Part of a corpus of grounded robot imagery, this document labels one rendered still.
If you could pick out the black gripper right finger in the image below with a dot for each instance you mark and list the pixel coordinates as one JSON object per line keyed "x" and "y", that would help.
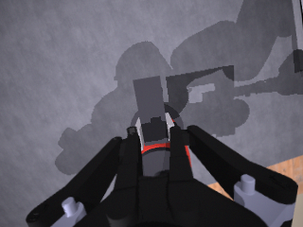
{"x": 267, "y": 193}

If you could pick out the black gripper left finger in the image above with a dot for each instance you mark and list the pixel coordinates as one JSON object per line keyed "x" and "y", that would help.
{"x": 83, "y": 193}

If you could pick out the black round disk with center stud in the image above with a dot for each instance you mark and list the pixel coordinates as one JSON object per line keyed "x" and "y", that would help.
{"x": 173, "y": 114}

